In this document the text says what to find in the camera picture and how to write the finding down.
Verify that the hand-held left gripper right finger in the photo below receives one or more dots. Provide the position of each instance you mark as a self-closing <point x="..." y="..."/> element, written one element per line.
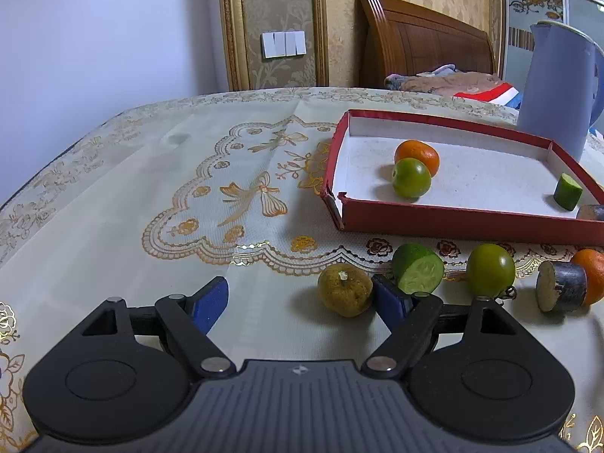
<point x="389" y="303"/>

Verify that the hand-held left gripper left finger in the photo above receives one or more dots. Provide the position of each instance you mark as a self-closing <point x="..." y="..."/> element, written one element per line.
<point x="210" y="303"/>

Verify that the cucumber end half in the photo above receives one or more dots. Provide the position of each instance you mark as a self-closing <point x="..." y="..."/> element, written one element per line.
<point x="417" y="271"/>

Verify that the large brown fruit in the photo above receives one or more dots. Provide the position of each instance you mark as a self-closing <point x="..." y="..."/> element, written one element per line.
<point x="344" y="290"/>

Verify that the green tomato with stem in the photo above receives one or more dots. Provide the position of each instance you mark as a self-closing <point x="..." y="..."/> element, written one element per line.
<point x="490" y="269"/>

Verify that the red cardboard tray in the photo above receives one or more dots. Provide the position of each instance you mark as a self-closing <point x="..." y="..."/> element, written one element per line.
<point x="472" y="184"/>

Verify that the large orange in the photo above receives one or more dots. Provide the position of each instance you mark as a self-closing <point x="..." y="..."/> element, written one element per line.
<point x="420" y="151"/>

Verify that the eggplant piece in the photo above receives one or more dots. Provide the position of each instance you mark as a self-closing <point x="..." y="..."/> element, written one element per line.
<point x="566" y="285"/>
<point x="593" y="212"/>

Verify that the small orange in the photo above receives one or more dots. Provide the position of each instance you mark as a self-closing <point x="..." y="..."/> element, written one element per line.
<point x="593" y="269"/>

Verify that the short cucumber piece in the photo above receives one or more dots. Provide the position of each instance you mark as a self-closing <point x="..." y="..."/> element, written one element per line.
<point x="568" y="191"/>

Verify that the cream gold patterned tablecloth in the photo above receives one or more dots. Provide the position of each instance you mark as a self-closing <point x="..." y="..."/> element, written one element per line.
<point x="141" y="174"/>

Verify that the clothes pile on bed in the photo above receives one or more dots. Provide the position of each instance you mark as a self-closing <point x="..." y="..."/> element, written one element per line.
<point x="448" y="82"/>

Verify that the striped blanket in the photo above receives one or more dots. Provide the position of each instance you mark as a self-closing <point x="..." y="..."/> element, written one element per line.
<point x="500" y="94"/>

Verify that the wooden bed headboard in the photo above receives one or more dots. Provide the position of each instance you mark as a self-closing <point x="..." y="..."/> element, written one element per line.
<point x="415" y="42"/>

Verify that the blue electric kettle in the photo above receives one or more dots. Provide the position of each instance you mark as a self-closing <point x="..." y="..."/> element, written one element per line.
<point x="552" y="94"/>

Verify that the wardrobe with patterned doors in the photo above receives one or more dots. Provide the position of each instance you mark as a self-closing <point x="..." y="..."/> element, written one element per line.
<point x="519" y="9"/>

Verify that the white light switch panel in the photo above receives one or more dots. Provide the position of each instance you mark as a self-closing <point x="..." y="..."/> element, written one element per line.
<point x="283" y="44"/>

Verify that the gold wall frame moulding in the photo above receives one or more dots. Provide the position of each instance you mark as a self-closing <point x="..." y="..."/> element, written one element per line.
<point x="229" y="33"/>

